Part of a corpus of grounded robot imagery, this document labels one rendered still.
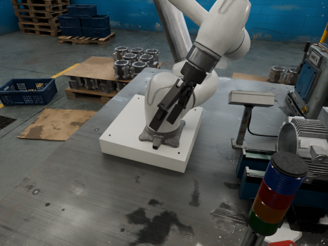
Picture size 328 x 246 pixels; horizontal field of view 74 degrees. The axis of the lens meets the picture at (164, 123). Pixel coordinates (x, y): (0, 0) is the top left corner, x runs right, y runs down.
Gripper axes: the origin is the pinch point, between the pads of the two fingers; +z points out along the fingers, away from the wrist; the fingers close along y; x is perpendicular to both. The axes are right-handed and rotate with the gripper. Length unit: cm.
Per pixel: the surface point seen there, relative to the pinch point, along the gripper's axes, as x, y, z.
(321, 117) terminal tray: -38.2, 15.8, -26.4
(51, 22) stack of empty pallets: 499, 370, 98
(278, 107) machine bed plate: -34, 85, -21
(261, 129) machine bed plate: -31, 60, -8
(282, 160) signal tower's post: -28.4, -22.9, -16.0
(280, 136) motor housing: -34.0, 22.6, -14.3
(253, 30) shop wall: 78, 556, -139
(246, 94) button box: -15.4, 30.4, -19.8
